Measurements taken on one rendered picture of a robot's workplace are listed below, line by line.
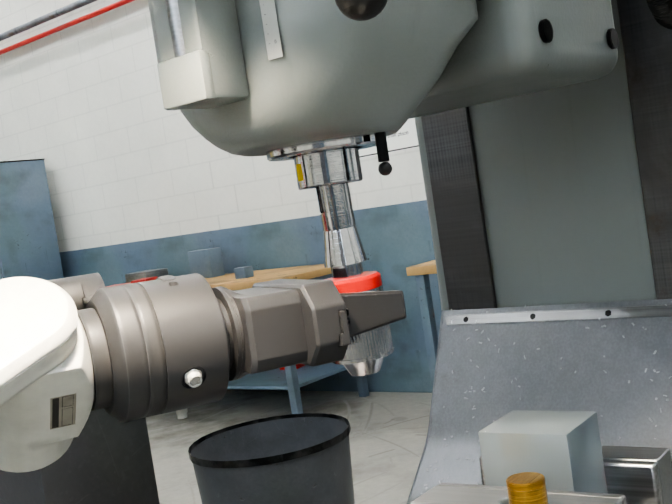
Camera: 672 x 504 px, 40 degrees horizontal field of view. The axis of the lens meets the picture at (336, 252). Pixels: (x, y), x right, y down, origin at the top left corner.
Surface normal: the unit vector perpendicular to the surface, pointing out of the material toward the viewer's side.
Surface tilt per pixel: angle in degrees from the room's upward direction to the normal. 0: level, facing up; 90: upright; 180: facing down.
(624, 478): 90
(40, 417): 134
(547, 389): 64
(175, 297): 43
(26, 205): 90
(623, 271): 90
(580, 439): 90
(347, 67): 115
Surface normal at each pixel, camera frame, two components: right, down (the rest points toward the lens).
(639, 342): -0.62, -0.32
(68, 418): 0.41, 0.67
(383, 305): 0.44, -0.02
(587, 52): 0.79, 0.07
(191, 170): -0.62, 0.14
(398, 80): 0.73, 0.46
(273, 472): 0.12, 0.10
